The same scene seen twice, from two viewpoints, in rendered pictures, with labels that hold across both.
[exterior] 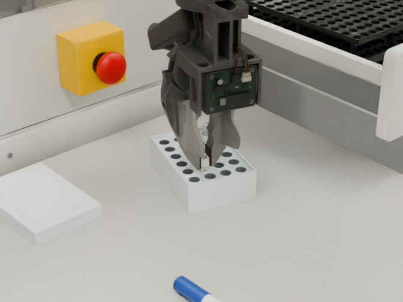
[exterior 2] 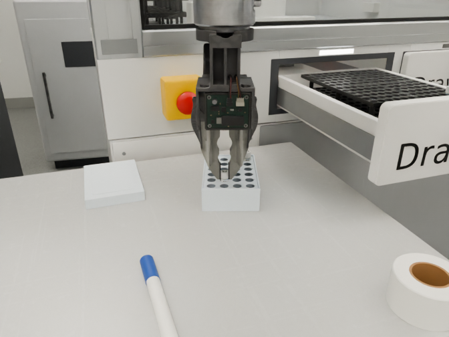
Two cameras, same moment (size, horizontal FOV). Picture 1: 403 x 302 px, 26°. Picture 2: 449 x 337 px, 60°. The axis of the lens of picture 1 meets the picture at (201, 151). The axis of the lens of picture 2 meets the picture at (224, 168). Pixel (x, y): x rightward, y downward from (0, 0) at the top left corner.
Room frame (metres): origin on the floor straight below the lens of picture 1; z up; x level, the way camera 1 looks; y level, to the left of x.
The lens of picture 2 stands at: (0.38, -0.20, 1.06)
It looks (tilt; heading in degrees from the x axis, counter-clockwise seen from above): 25 degrees down; 23
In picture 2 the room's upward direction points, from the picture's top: straight up
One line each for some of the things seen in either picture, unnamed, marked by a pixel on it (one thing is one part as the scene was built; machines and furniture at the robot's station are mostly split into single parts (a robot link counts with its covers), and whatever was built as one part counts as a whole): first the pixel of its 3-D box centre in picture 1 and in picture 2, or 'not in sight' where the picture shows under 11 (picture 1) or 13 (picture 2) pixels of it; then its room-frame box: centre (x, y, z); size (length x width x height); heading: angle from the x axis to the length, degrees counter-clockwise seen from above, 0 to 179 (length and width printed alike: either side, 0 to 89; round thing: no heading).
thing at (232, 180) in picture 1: (201, 166); (230, 180); (0.89, 0.00, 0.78); 0.12 x 0.08 x 0.04; 23
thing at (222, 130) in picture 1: (226, 133); (238, 154); (0.85, -0.03, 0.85); 0.06 x 0.03 x 0.09; 23
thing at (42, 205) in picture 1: (38, 201); (112, 181); (0.83, 0.18, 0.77); 0.13 x 0.09 x 0.02; 41
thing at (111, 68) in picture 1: (108, 66); (187, 102); (0.97, 0.11, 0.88); 0.04 x 0.03 x 0.04; 131
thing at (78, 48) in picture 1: (93, 58); (183, 97); (0.99, 0.13, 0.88); 0.07 x 0.05 x 0.07; 131
